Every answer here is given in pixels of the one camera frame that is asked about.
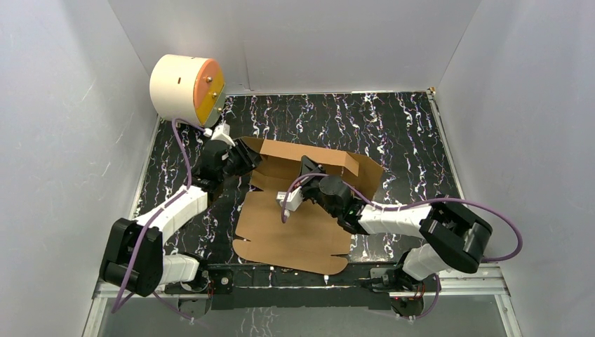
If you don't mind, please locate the white cylindrical drum orange face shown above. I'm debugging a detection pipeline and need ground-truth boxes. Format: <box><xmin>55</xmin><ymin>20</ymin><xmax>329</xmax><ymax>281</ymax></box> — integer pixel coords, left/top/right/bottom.
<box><xmin>149</xmin><ymin>54</ymin><xmax>226</xmax><ymax>128</ymax></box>

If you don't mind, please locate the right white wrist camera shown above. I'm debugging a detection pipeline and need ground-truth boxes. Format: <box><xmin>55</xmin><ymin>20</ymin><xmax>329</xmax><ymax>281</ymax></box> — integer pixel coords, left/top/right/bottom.
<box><xmin>276</xmin><ymin>188</ymin><xmax>303</xmax><ymax>215</ymax></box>

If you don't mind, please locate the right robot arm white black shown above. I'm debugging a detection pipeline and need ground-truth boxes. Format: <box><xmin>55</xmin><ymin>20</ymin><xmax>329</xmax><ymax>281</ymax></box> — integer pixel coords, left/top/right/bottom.
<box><xmin>295</xmin><ymin>155</ymin><xmax>493</xmax><ymax>293</ymax></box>

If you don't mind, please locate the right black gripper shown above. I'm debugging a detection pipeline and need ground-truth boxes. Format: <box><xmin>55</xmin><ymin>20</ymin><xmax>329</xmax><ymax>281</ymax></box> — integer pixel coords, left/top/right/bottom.
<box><xmin>291</xmin><ymin>157</ymin><xmax>340</xmax><ymax>219</ymax></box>

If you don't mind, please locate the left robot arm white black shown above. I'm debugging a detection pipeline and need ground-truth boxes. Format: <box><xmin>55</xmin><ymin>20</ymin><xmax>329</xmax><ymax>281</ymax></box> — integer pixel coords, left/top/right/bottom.
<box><xmin>99</xmin><ymin>138</ymin><xmax>262</xmax><ymax>297</ymax></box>

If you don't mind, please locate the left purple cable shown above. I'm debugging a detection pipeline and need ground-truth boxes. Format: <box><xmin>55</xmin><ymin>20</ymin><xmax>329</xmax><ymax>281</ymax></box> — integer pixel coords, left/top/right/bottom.
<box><xmin>110</xmin><ymin>117</ymin><xmax>210</xmax><ymax>322</ymax></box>

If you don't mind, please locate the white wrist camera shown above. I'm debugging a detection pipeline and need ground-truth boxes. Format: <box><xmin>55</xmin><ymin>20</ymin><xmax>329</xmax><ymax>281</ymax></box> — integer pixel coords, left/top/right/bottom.
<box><xmin>276</xmin><ymin>188</ymin><xmax>303</xmax><ymax>215</ymax></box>
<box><xmin>203</xmin><ymin>122</ymin><xmax>235</xmax><ymax>147</ymax></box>

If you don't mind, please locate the aluminium frame rail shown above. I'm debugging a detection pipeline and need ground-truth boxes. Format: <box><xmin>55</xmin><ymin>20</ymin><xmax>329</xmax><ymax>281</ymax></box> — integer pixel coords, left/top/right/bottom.
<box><xmin>83</xmin><ymin>263</ymin><xmax>521</xmax><ymax>336</ymax></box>

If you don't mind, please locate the purple cable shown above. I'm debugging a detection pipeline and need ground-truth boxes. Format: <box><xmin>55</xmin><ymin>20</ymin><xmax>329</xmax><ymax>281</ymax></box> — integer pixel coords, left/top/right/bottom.
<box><xmin>110</xmin><ymin>117</ymin><xmax>210</xmax><ymax>322</ymax></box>
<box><xmin>281</xmin><ymin>173</ymin><xmax>524</xmax><ymax>322</ymax></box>

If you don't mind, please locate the brown cardboard box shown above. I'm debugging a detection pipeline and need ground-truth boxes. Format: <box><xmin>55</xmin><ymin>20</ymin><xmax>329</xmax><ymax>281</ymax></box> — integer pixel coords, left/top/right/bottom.
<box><xmin>232</xmin><ymin>136</ymin><xmax>385</xmax><ymax>275</ymax></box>

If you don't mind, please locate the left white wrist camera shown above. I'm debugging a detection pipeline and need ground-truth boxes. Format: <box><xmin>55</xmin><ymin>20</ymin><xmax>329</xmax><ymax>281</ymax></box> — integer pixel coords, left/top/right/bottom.
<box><xmin>203</xmin><ymin>122</ymin><xmax>235</xmax><ymax>147</ymax></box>

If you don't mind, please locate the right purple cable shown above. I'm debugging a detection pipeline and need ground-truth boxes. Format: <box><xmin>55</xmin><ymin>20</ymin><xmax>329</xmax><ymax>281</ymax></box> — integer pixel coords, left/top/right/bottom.
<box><xmin>281</xmin><ymin>173</ymin><xmax>524</xmax><ymax>322</ymax></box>

